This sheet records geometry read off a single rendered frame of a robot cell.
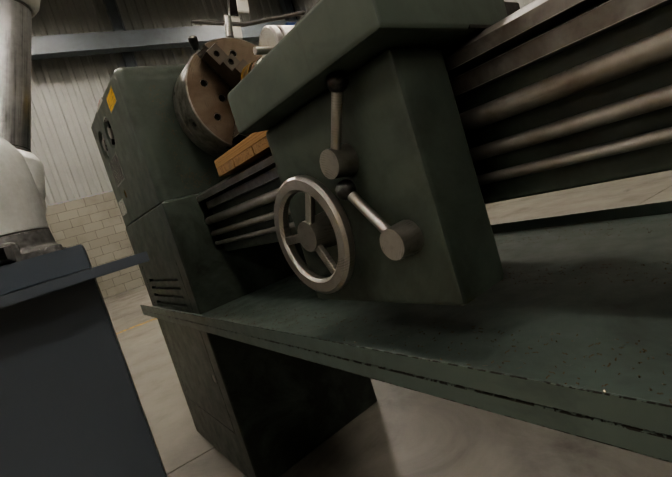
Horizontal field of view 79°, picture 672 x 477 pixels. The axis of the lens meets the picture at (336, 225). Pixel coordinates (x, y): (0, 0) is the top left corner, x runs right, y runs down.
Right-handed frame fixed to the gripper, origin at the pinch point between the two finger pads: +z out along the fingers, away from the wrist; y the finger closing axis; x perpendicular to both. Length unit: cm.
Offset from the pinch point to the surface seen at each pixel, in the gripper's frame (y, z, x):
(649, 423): -95, 81, -3
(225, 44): -5.3, 9.3, 5.8
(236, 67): -13.5, 19.4, 5.3
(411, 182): -79, 61, 1
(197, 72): -7.7, 18.1, 14.3
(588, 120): -89, 59, -11
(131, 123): 6.3, 26.2, 32.0
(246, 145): -33, 44, 9
